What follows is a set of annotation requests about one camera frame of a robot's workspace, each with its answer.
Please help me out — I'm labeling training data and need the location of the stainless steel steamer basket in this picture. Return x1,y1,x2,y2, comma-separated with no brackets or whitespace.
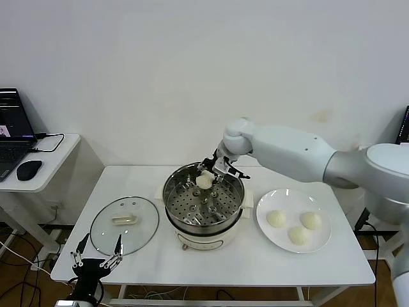
162,162,246,226

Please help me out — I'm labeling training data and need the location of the white floor cable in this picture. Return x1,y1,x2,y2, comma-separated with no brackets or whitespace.
0,240,70,285

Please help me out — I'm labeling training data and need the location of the black laptop cable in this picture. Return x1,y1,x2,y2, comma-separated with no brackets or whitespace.
30,132,66,154

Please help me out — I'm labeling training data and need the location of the steel steamer pot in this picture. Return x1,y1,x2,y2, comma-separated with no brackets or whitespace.
154,188,254,252

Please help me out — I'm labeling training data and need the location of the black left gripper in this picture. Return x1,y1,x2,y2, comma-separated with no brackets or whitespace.
70,233,125,298

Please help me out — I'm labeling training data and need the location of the white round plate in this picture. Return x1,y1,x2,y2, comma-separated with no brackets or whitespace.
256,189,332,255

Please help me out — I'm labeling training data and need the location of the black cable with adapter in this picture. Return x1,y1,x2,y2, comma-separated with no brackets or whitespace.
354,207,402,307

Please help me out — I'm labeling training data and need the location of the black laptop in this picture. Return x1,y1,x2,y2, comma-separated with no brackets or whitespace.
0,88,39,183
396,105,409,145

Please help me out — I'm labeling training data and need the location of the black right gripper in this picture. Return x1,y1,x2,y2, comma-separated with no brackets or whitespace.
197,155,226,185

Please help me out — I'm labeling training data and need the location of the black computer mouse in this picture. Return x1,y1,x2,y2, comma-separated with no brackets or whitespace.
16,160,43,182

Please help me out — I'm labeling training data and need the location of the white steamed baozi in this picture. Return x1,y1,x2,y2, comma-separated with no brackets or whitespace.
300,212,321,230
266,210,288,229
287,226,310,246
196,170,214,189

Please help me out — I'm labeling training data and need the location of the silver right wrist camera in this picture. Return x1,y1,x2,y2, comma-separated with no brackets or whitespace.
214,162,252,180

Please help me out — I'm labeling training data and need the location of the round glass pot lid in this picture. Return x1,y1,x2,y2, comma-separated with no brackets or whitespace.
89,196,160,257

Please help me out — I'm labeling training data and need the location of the white table leg frame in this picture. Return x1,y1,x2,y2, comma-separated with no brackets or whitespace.
105,283,320,307

